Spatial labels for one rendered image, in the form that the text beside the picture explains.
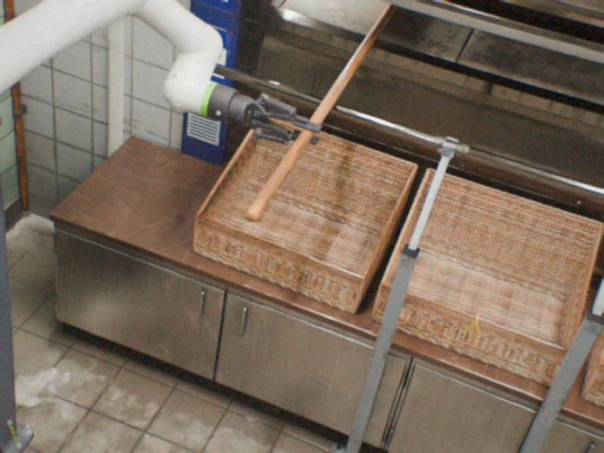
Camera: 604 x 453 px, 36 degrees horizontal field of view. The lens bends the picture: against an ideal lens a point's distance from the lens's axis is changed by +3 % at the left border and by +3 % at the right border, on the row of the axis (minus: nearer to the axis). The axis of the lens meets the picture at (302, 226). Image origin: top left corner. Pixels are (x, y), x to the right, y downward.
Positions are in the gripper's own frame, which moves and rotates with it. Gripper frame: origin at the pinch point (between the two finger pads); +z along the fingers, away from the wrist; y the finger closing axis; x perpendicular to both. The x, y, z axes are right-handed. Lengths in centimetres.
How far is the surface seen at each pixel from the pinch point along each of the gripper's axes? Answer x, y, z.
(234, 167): -32, 43, -29
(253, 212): 39.2, -1.2, 0.7
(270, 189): 29.3, -1.3, 0.9
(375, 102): -56, 19, 6
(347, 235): -39, 60, 10
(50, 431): 30, 119, -57
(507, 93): -55, 3, 44
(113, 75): -56, 41, -85
